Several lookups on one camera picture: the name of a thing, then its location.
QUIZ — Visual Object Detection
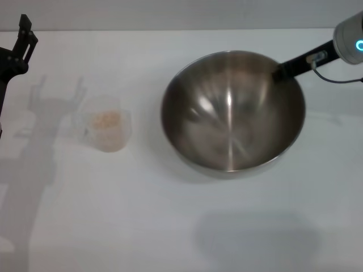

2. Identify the clear plastic measuring cup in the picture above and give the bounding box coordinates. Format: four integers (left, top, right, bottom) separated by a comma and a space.
70, 109, 133, 153

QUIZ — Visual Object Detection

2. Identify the uncooked white rice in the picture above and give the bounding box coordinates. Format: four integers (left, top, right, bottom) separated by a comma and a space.
90, 110, 125, 151

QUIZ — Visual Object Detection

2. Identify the stainless steel mixing bowl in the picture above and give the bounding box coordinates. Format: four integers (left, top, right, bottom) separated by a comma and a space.
160, 50, 307, 181

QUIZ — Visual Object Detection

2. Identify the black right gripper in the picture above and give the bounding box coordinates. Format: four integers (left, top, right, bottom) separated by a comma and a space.
272, 39, 340, 83

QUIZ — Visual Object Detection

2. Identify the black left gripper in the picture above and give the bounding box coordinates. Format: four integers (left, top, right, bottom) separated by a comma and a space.
0, 14, 39, 139

